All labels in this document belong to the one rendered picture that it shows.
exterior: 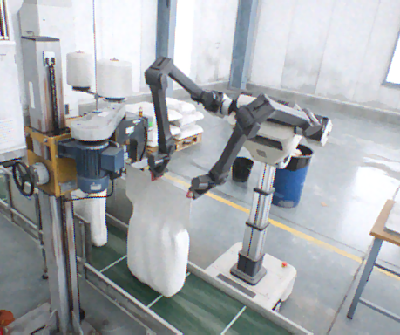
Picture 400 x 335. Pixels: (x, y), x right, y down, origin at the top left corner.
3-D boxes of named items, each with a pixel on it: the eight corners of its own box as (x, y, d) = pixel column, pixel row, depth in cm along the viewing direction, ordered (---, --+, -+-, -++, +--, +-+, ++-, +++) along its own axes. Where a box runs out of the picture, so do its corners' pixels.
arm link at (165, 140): (168, 71, 148) (151, 66, 154) (159, 77, 145) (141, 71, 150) (178, 150, 175) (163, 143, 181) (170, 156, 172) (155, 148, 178)
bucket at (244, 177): (254, 179, 450) (258, 161, 440) (244, 186, 428) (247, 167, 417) (236, 172, 466) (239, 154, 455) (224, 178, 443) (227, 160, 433)
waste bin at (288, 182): (308, 199, 412) (322, 149, 386) (292, 215, 374) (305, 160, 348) (273, 185, 438) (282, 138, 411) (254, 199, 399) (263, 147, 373)
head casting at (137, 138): (146, 158, 212) (148, 112, 200) (116, 169, 193) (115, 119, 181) (115, 145, 227) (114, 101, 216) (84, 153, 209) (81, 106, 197)
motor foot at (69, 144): (91, 157, 165) (91, 140, 162) (70, 163, 156) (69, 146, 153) (79, 152, 170) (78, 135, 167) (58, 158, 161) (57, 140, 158)
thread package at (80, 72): (101, 86, 176) (101, 53, 170) (77, 90, 166) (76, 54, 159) (84, 81, 184) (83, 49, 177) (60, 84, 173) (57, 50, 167)
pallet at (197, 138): (201, 141, 568) (202, 133, 562) (153, 160, 475) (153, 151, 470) (164, 129, 609) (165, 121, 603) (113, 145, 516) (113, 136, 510)
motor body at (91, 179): (116, 188, 169) (115, 141, 159) (90, 199, 158) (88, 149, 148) (96, 178, 177) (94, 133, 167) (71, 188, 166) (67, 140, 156)
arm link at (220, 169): (264, 124, 125) (249, 103, 130) (251, 126, 122) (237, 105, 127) (227, 184, 159) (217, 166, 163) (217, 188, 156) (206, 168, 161)
